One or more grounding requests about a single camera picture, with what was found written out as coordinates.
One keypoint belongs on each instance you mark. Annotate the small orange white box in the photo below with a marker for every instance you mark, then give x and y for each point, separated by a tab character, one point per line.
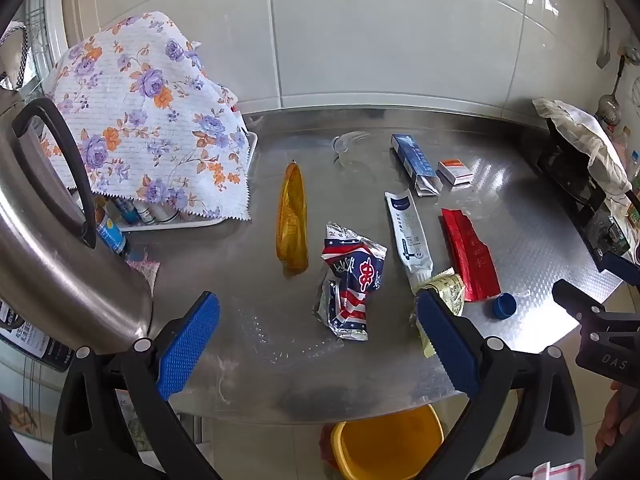
454	171

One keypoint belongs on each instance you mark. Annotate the metal spatula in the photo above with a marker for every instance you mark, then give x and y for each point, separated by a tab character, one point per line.
603	55

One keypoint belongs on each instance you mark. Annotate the stainless steel kettle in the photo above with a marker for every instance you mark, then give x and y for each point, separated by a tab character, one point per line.
50	240

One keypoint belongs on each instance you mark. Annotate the blue bottle cap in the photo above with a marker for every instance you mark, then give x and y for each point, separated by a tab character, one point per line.
505	306

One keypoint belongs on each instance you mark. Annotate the floral cloth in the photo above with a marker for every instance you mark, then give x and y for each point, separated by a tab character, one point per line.
140	110

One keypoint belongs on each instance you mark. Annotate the white stove cloth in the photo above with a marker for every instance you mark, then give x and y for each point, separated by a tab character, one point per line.
585	130

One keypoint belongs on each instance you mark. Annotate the person's right hand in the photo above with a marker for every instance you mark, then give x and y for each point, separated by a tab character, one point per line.
617	422

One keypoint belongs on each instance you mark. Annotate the white plastic tray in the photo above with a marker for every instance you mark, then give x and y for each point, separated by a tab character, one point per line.
150	224

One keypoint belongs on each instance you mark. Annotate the metal ladle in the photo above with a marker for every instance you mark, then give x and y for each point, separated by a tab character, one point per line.
607	105

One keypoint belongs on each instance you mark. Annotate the blue labelled bottle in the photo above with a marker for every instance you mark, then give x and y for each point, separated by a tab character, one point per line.
112	235

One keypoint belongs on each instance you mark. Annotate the white toothpaste tube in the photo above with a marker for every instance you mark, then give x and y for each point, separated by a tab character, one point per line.
410	240

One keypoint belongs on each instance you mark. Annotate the yellow plastic basin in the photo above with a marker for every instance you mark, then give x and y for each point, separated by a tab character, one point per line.
385	447

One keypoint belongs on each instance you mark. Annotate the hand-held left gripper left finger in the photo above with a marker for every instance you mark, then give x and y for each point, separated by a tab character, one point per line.
190	345

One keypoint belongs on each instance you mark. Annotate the white green bottle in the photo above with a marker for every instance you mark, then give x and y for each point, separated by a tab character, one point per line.
147	215

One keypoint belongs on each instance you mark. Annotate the yellow wrapper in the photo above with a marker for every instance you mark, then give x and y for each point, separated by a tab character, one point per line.
450	287

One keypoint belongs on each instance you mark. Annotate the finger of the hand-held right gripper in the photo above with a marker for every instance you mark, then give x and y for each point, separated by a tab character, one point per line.
620	266
580	297

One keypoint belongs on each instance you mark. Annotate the clear plastic lid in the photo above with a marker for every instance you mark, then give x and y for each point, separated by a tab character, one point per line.
350	142

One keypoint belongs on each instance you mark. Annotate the red foil packet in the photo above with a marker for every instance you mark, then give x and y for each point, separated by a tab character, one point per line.
472	257

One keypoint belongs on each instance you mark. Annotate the orange plastic wrapper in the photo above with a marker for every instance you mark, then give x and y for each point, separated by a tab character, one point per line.
292	220

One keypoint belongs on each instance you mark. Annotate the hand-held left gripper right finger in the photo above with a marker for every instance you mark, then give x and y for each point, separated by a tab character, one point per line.
450	345

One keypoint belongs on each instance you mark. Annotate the grey bottle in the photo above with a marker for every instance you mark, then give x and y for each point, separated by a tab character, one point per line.
167	212

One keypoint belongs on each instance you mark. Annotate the small blue bottle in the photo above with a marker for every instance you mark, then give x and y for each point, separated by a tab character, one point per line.
131	212

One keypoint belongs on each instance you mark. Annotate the stars and stripes snack wrapper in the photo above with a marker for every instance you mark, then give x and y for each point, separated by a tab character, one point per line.
352	275

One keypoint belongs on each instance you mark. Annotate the dark labelled container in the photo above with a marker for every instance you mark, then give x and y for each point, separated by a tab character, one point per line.
30	340

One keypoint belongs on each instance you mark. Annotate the blue toothpaste box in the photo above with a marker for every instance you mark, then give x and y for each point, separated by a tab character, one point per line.
412	160

